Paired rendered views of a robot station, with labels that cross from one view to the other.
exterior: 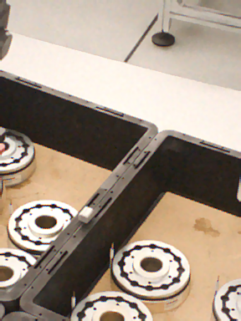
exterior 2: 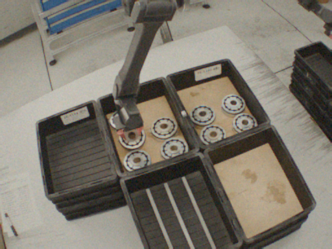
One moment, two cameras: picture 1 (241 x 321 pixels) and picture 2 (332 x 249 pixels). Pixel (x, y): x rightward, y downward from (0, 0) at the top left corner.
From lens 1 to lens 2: 0.70 m
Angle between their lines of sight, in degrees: 27
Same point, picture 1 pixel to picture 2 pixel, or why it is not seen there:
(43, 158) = not seen: hidden behind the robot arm
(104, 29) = (35, 72)
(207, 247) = (201, 98)
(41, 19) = (17, 85)
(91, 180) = (151, 106)
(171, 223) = (186, 100)
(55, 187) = (145, 116)
